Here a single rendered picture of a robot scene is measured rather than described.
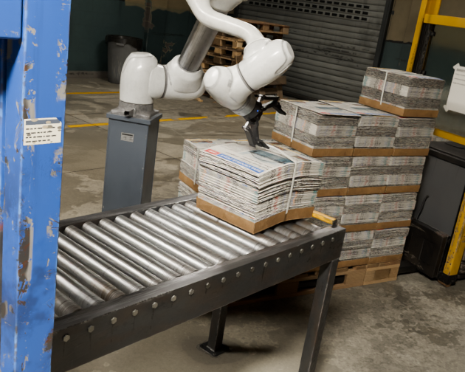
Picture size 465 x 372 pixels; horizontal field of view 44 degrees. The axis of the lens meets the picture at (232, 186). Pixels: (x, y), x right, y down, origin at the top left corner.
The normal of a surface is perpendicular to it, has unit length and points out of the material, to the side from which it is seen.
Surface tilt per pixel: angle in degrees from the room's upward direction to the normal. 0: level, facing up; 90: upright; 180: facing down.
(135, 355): 0
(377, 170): 90
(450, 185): 90
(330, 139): 90
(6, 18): 90
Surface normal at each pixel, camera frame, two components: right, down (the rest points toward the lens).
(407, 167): 0.50, 0.33
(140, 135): -0.15, 0.28
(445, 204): -0.86, 0.04
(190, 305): 0.73, 0.30
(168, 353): 0.14, -0.94
